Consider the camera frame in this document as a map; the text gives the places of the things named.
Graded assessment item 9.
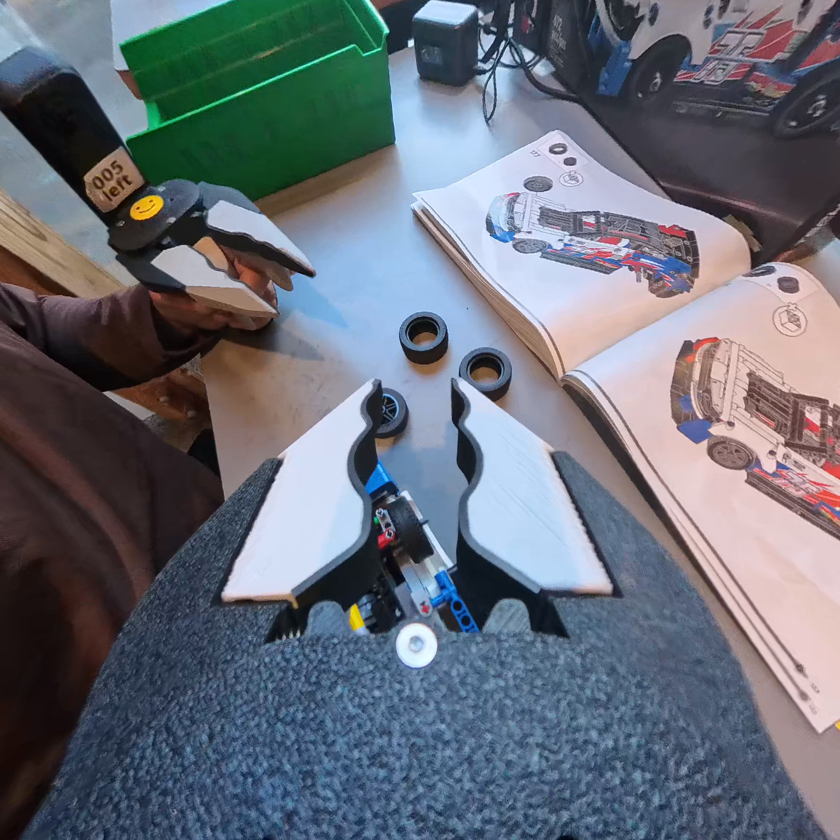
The black toy car wheel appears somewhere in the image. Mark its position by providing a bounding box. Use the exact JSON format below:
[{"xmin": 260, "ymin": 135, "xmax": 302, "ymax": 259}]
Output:
[
  {"xmin": 375, "ymin": 388, "xmax": 409, "ymax": 439},
  {"xmin": 384, "ymin": 495, "xmax": 427, "ymax": 565}
]

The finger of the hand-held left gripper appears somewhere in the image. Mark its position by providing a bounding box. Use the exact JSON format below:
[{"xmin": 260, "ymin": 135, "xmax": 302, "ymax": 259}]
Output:
[
  {"xmin": 151, "ymin": 236, "xmax": 280, "ymax": 322},
  {"xmin": 205, "ymin": 199, "xmax": 317, "ymax": 293}
]

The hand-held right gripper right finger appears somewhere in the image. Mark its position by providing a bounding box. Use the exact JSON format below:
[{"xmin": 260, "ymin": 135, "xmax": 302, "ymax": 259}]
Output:
[{"xmin": 451, "ymin": 377, "xmax": 614, "ymax": 597}]

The black toy tyre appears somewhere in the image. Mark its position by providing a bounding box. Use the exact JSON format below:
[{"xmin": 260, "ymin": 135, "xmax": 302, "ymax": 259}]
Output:
[
  {"xmin": 458, "ymin": 346, "xmax": 513, "ymax": 401},
  {"xmin": 398, "ymin": 313, "xmax": 450, "ymax": 365}
]

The open instruction booklet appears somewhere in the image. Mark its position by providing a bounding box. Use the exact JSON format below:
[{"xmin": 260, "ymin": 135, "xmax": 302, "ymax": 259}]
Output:
[{"xmin": 412, "ymin": 130, "xmax": 840, "ymax": 735}]

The toy brick car chassis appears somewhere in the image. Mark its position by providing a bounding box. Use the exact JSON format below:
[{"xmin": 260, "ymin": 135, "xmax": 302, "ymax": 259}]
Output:
[{"xmin": 348, "ymin": 459, "xmax": 480, "ymax": 636}]

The toy car box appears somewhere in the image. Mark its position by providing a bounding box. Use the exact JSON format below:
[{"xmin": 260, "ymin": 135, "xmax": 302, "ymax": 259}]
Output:
[{"xmin": 512, "ymin": 0, "xmax": 840, "ymax": 263}]

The person's left forearm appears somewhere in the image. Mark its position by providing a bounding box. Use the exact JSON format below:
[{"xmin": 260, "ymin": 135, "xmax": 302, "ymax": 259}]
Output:
[{"xmin": 0, "ymin": 282, "xmax": 217, "ymax": 395}]

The pale wooden plank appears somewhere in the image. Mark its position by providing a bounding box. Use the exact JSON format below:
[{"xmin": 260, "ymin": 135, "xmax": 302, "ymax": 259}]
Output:
[{"xmin": 0, "ymin": 190, "xmax": 129, "ymax": 299}]

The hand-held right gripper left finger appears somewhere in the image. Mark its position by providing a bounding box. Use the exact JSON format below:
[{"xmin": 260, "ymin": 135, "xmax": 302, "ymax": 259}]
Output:
[{"xmin": 222, "ymin": 379, "xmax": 385, "ymax": 605}]

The green plastic bin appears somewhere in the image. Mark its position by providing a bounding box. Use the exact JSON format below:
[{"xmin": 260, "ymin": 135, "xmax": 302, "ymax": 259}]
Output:
[{"xmin": 120, "ymin": 0, "xmax": 396, "ymax": 201}]

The small black device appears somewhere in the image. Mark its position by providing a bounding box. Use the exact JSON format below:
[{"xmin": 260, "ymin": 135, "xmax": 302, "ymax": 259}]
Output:
[{"xmin": 412, "ymin": 0, "xmax": 480, "ymax": 86}]

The grey desk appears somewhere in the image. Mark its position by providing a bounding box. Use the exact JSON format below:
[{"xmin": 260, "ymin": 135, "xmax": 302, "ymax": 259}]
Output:
[{"xmin": 200, "ymin": 46, "xmax": 840, "ymax": 840}]

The person's dark brown clothing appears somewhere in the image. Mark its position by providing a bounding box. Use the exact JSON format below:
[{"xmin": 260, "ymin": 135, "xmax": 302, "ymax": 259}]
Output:
[{"xmin": 0, "ymin": 322, "xmax": 227, "ymax": 840}]

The black cable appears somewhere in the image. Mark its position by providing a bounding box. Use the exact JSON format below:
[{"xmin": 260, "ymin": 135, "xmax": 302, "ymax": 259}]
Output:
[{"xmin": 478, "ymin": 10, "xmax": 588, "ymax": 127}]

